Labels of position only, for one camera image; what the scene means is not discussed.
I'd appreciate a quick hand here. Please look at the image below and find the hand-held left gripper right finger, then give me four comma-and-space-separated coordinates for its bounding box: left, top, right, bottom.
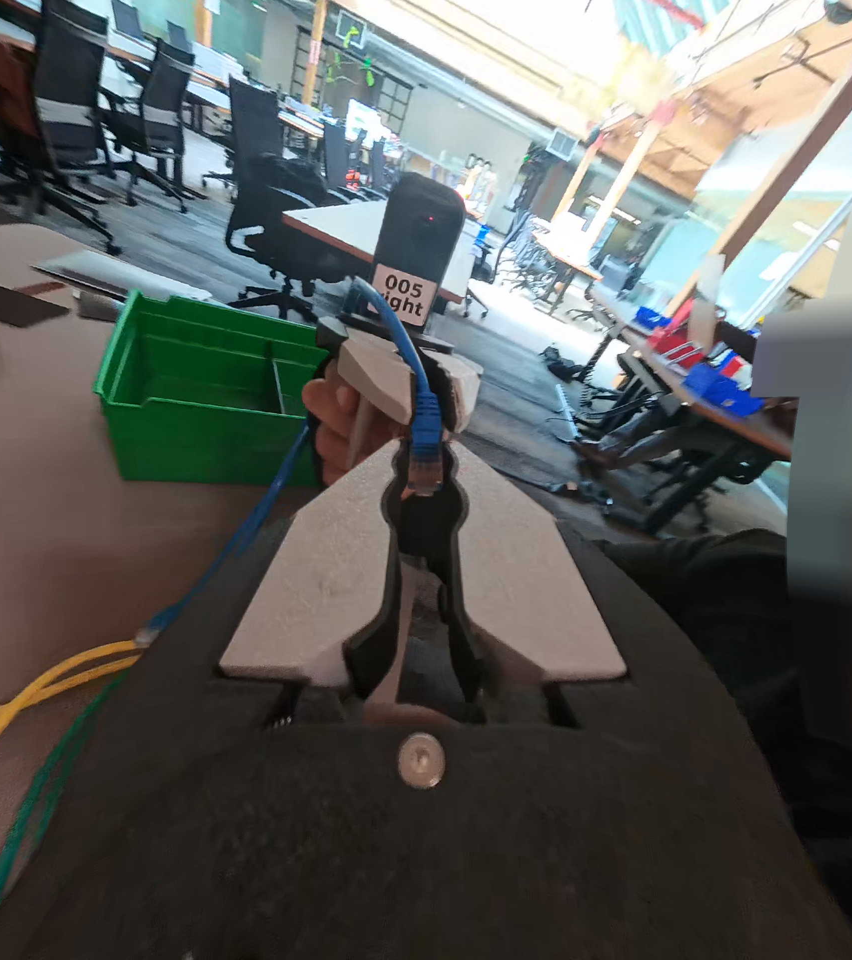
437, 438, 629, 706

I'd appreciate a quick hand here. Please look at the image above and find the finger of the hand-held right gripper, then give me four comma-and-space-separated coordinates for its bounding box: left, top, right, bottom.
437, 356, 483, 435
338, 333, 415, 425

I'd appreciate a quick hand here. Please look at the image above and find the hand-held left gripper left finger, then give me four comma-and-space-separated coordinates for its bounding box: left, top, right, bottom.
218, 438, 406, 702

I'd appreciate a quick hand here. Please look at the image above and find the blue ethernet cable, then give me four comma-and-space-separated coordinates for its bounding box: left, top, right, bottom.
135, 276, 448, 648

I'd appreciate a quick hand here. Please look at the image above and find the green ethernet cable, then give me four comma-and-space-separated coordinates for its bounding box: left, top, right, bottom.
0, 671, 130, 960

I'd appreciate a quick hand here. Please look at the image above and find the person's right hand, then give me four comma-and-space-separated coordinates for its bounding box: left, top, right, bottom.
302, 373, 403, 489

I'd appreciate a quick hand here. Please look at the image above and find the white office table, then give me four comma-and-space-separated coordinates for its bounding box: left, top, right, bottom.
283, 198, 472, 305

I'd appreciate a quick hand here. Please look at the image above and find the black office chair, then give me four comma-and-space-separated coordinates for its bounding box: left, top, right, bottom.
225, 75, 337, 324
24, 0, 123, 256
107, 37, 194, 215

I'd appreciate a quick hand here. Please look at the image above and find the person's dark clothing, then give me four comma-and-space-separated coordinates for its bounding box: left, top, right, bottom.
598, 528, 852, 957

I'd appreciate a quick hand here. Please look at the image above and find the green plastic bin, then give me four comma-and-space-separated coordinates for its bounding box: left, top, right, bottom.
93, 288, 333, 487

